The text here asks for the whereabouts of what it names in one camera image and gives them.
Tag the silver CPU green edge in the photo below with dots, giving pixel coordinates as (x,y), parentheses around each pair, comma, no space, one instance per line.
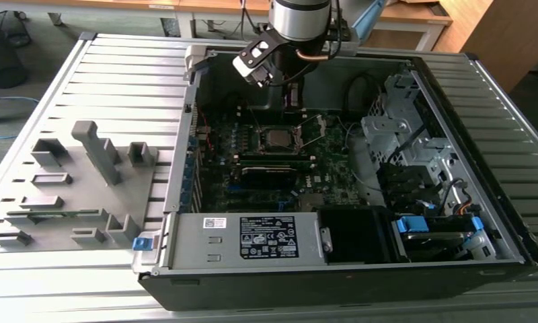
(280,138)

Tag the CPU socket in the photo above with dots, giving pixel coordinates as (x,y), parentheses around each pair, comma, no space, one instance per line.
(262,148)

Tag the grey case release latch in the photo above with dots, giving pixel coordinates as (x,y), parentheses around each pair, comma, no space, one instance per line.
(195,55)

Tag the green RAM stick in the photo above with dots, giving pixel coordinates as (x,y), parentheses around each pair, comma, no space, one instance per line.
(50,213)
(274,162)

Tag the silver metal drive cage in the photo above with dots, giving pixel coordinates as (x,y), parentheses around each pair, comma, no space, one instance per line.
(386,134)

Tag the green motherboard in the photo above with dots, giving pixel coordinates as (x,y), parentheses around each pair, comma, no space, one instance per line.
(336,168)

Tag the black graphics card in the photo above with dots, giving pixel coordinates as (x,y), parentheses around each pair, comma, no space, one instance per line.
(270,178)

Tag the grey chipset heatsink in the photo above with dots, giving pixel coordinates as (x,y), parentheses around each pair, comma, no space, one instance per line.
(312,202)

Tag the long wooden desk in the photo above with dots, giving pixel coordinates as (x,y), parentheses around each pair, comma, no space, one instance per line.
(116,3)

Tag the black plastic drive bay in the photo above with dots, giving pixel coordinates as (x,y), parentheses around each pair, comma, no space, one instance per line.
(408,181)

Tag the grey parts rack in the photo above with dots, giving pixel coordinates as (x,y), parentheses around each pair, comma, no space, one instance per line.
(130,188)

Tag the wooden cabinet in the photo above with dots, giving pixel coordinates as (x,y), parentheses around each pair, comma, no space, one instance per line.
(512,33)

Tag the hard disk blue carrier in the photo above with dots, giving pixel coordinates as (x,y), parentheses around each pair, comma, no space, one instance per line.
(412,224)

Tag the grey power supply unit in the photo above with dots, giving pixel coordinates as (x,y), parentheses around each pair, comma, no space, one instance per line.
(192,242)

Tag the blue case latch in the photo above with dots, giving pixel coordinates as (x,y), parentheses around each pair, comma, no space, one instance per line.
(143,244)

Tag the black mesh waste bin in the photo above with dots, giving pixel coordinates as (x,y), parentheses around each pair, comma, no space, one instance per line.
(4,67)

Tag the black open PC case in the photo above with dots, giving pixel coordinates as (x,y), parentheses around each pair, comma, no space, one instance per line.
(296,289)

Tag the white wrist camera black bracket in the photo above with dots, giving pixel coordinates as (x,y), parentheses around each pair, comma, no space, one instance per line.
(251,64)

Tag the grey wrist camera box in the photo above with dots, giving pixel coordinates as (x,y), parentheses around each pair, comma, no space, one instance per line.
(343,47)

